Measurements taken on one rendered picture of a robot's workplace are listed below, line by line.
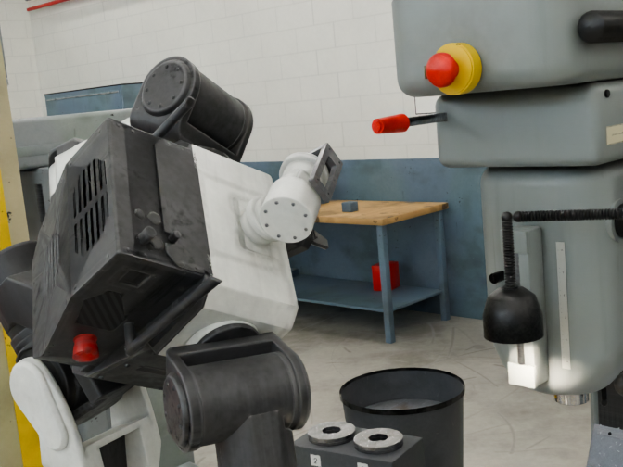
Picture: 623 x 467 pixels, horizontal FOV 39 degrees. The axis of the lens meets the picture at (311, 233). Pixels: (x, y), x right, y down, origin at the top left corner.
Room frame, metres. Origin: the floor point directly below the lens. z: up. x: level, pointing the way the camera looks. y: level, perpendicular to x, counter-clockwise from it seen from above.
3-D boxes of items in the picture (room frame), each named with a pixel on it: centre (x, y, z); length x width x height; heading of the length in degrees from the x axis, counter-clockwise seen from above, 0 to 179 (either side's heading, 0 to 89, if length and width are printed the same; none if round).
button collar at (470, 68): (1.05, -0.19, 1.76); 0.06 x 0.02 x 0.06; 45
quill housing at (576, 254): (1.21, -0.35, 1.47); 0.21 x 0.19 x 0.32; 45
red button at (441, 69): (1.03, -0.17, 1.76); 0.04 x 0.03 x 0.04; 45
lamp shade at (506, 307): (1.04, -0.23, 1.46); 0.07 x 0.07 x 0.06
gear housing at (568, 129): (1.24, -0.38, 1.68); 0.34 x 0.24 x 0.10; 135
